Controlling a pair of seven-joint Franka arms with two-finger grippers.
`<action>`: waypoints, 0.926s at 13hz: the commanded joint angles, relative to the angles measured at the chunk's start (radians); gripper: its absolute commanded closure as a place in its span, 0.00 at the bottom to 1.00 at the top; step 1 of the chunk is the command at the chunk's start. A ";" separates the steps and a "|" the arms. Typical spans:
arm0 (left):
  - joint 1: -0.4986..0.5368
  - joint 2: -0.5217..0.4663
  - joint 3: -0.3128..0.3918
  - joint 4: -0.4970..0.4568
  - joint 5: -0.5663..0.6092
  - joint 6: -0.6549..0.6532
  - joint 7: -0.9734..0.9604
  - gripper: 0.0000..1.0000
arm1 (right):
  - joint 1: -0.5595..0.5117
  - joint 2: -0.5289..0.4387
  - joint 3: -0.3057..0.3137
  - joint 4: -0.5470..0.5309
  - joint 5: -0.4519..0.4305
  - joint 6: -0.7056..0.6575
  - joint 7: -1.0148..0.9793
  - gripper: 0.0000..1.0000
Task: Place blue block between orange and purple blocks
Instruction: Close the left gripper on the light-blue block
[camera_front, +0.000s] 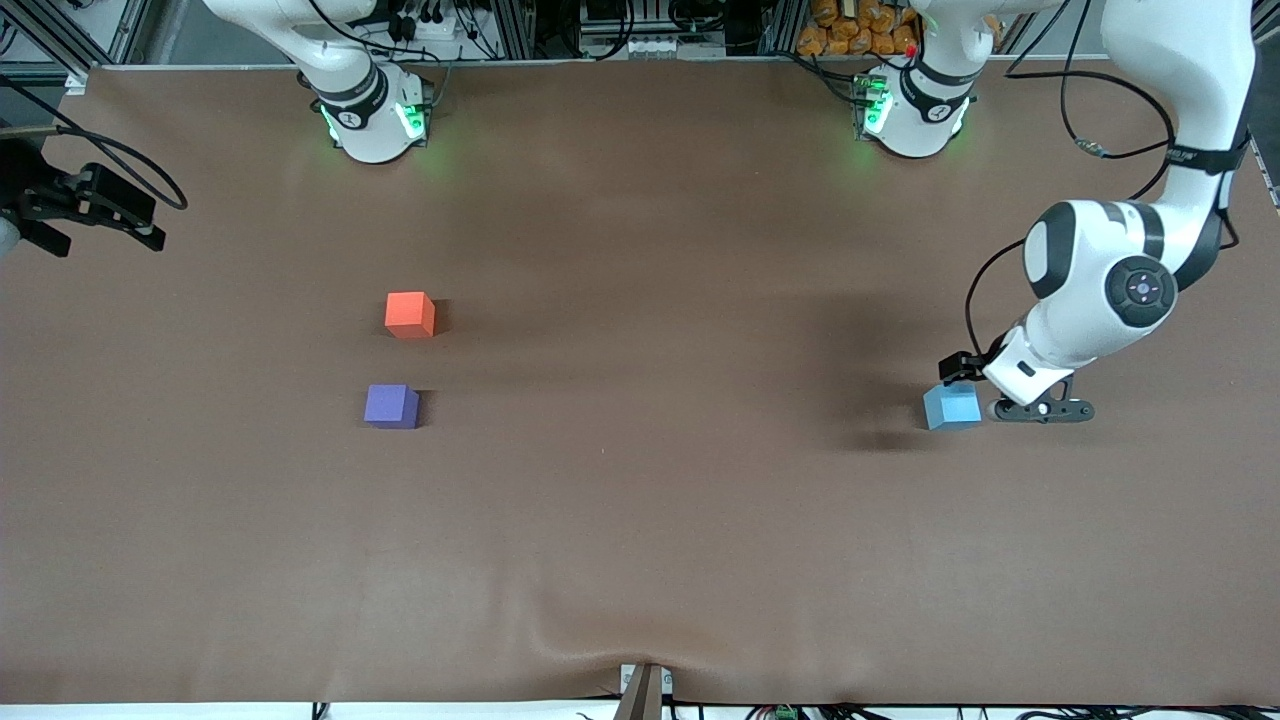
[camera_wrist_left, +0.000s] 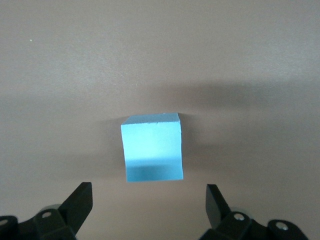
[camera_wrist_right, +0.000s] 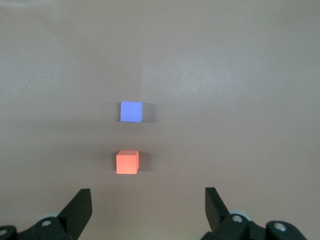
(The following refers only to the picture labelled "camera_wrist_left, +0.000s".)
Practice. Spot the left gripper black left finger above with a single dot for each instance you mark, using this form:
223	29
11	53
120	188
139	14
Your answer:
75	207

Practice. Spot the light blue foam block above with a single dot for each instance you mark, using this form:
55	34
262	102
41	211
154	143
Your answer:
152	147

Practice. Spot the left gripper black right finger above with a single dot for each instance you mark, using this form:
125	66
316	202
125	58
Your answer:
215	207

